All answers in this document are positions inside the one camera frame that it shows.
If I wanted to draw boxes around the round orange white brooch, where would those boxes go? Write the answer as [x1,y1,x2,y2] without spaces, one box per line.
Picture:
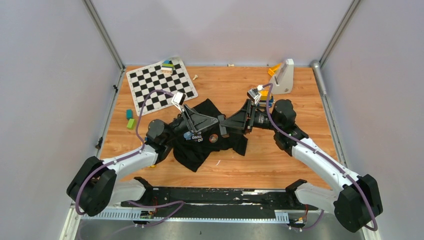
[209,134,219,143]

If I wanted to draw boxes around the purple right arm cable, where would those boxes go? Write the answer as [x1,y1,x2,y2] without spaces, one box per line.
[261,82,379,232]

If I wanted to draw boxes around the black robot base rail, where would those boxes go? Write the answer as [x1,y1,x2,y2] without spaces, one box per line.
[118,187,319,224]

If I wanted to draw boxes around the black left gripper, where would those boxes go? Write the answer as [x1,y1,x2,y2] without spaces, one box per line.
[162,104,221,144]

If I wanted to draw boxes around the black printed t-shirt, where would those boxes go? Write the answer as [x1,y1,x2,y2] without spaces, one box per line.
[169,116,248,172]

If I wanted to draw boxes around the teal toy block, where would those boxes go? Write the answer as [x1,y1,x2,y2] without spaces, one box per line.
[125,109,133,120]

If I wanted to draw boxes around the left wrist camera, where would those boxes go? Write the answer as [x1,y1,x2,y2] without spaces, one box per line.
[171,91,186,108]

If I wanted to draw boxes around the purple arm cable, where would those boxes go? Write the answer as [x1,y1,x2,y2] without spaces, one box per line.
[261,82,379,232]
[75,89,185,229]

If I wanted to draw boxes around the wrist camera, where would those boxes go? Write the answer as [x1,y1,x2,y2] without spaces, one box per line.
[247,88,262,106]
[171,91,186,108]

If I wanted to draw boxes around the white wedge stand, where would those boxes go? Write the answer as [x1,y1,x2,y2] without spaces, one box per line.
[269,58,295,95]

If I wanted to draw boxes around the green toy block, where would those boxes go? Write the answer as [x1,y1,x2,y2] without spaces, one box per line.
[126,118,137,130]

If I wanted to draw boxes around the checkered chessboard mat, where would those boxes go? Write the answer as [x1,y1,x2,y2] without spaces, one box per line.
[126,57,199,116]

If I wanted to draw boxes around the orange plastic piece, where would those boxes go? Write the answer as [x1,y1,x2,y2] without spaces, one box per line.
[267,62,282,77]

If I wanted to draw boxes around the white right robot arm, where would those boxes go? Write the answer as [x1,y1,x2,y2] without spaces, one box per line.
[220,99,383,233]

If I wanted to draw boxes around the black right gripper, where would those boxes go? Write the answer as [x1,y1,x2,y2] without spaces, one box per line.
[221,99,281,135]

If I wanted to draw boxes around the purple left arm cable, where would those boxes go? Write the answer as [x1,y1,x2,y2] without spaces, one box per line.
[75,89,185,229]

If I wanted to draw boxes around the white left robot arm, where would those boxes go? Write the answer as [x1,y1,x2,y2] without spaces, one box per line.
[66,105,219,217]

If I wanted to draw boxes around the stacked toy blocks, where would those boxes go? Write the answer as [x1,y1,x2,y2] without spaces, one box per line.
[160,60,174,75]

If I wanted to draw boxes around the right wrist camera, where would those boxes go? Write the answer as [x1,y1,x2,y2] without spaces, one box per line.
[247,88,262,106]

